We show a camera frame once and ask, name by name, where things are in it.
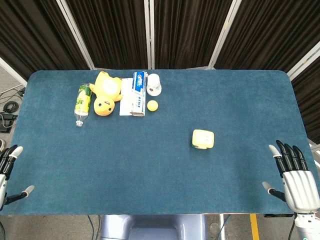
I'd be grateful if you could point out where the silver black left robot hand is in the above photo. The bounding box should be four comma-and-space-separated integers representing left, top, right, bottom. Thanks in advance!
0, 144, 35, 211

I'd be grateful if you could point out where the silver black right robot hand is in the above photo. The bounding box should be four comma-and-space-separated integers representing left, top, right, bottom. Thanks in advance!
261, 139, 319, 214

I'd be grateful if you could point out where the green plastic container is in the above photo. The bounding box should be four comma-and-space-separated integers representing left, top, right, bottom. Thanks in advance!
191, 129, 215, 150

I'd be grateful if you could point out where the grey robot base body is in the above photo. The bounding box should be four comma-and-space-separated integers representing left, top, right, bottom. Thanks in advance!
99, 214, 208, 240

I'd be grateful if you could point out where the black power adapter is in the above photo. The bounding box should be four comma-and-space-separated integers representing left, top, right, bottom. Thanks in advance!
0, 112, 17, 133

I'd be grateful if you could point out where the dark curtain folding screen panel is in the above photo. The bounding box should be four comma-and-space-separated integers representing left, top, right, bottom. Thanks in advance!
208, 0, 320, 74
287, 47, 320, 145
59, 0, 153, 70
149, 0, 236, 70
0, 0, 94, 81

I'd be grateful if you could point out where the clear bottle green yellow label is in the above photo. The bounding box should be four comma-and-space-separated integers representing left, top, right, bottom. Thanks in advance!
74, 83, 93, 128

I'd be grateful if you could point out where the yellow duck plush toy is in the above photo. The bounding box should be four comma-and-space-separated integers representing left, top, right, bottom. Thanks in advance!
89, 71, 124, 117

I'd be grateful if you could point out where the white flat paper pack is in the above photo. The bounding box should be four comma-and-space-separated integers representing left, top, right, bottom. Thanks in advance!
119, 77, 135, 117

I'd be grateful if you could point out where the blue felt table cover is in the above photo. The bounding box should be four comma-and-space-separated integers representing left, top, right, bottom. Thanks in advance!
0, 69, 316, 216

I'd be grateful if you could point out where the blue white toothpaste box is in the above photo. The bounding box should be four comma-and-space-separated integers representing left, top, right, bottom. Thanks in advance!
129, 71, 149, 118

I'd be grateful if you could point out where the yellow ping pong ball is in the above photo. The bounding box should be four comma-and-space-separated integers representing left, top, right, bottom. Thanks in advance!
146, 99, 159, 112

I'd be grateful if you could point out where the white paper cup stack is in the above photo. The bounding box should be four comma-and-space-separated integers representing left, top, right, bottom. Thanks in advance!
146, 73, 162, 97

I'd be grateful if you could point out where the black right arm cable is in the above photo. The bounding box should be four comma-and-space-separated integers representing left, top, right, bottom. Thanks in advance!
287, 219, 297, 240

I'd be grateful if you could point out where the coiled black floor cable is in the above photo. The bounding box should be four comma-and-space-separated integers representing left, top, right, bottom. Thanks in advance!
3, 100, 20, 114

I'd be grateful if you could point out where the white floor cable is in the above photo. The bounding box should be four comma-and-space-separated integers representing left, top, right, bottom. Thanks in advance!
0, 84, 27, 98

